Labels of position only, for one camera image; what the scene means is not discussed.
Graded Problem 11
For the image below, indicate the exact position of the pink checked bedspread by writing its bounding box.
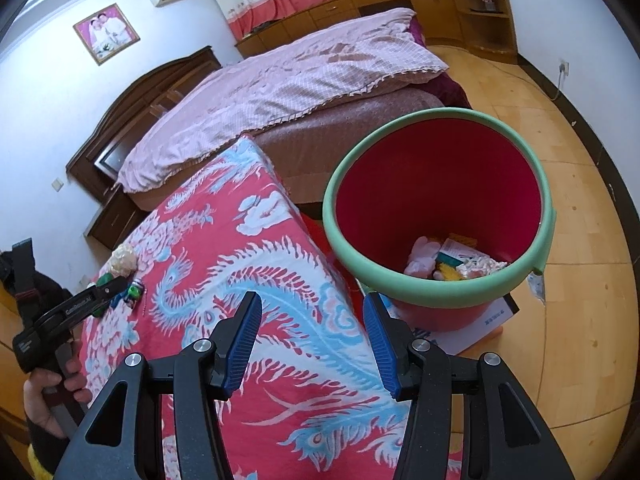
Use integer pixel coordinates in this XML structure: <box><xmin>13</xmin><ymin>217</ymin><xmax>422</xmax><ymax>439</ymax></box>
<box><xmin>117</xmin><ymin>7</ymin><xmax>450</xmax><ymax>196</ymax></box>

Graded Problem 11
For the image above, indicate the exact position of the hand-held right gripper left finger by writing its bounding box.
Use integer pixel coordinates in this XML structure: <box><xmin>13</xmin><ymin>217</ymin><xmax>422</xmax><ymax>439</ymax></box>
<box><xmin>55</xmin><ymin>291</ymin><xmax>263</xmax><ymax>480</ymax></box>

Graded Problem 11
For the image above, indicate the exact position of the dark wooden headboard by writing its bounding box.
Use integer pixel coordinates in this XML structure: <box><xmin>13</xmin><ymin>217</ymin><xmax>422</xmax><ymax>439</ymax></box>
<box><xmin>67</xmin><ymin>46</ymin><xmax>223</xmax><ymax>201</ymax></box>

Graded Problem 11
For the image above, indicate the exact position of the black coat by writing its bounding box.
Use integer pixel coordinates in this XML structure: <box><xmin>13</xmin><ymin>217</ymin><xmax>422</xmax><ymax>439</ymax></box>
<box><xmin>0</xmin><ymin>250</ymin><xmax>73</xmax><ymax>321</ymax></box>

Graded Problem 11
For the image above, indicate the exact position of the white flat cardboard box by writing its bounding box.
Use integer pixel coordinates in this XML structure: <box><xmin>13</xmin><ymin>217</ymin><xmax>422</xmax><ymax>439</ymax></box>
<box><xmin>390</xmin><ymin>292</ymin><xmax>521</xmax><ymax>356</ymax></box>

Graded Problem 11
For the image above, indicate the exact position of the teal and white box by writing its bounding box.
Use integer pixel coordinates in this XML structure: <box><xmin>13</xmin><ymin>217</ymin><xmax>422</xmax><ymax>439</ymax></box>
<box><xmin>437</xmin><ymin>237</ymin><xmax>481</xmax><ymax>266</ymax></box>

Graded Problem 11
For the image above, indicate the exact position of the dark wooden nightstand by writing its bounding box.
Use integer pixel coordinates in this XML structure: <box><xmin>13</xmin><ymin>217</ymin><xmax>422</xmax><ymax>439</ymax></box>
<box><xmin>84</xmin><ymin>192</ymin><xmax>151</xmax><ymax>251</ymax></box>

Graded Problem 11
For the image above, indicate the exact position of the person's left hand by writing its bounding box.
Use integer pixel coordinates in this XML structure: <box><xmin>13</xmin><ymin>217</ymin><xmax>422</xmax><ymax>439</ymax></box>
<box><xmin>22</xmin><ymin>355</ymin><xmax>91</xmax><ymax>441</ymax></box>

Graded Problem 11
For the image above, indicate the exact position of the long low wooden cabinet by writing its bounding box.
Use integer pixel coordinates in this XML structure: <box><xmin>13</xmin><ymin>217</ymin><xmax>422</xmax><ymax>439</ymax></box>
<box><xmin>235</xmin><ymin>0</ymin><xmax>518</xmax><ymax>66</ymax></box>

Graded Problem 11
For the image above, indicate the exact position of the red floral tablecloth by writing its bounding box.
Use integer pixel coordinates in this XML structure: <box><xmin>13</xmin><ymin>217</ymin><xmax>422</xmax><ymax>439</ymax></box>
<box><xmin>80</xmin><ymin>135</ymin><xmax>461</xmax><ymax>480</ymax></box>

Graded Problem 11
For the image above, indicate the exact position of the yellow foam fruit net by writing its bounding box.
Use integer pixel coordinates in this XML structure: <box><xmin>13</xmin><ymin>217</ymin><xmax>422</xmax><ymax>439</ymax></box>
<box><xmin>432</xmin><ymin>260</ymin><xmax>463</xmax><ymax>281</ymax></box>

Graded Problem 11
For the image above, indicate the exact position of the person's left forearm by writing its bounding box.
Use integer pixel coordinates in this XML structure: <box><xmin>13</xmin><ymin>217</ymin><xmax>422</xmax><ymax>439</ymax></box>
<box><xmin>25</xmin><ymin>420</ymin><xmax>68</xmax><ymax>480</ymax></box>

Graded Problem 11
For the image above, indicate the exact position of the wooden wardrobe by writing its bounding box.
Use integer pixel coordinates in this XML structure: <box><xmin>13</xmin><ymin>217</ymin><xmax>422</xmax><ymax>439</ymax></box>
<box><xmin>0</xmin><ymin>290</ymin><xmax>36</xmax><ymax>451</ymax></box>

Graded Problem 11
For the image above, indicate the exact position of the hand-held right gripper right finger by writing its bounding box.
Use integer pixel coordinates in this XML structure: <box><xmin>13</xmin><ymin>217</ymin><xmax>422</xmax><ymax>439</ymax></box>
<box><xmin>363</xmin><ymin>292</ymin><xmax>576</xmax><ymax>480</ymax></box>

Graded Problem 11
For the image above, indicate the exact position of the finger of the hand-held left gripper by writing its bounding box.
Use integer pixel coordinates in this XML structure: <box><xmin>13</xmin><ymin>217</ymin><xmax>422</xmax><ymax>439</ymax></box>
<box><xmin>87</xmin><ymin>277</ymin><xmax>130</xmax><ymax>312</ymax></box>

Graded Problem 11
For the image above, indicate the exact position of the white cloth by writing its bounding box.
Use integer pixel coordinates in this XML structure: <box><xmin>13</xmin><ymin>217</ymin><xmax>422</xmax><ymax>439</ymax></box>
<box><xmin>405</xmin><ymin>237</ymin><xmax>443</xmax><ymax>278</ymax></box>

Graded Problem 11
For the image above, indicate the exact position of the red bucket with green rim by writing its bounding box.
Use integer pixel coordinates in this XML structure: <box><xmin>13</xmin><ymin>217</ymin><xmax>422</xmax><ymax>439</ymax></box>
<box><xmin>322</xmin><ymin>108</ymin><xmax>557</xmax><ymax>333</ymax></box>

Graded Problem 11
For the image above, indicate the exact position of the framed portrait photo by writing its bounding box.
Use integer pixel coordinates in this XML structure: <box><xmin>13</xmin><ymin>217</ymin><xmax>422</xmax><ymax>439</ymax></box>
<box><xmin>73</xmin><ymin>3</ymin><xmax>141</xmax><ymax>66</ymax></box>

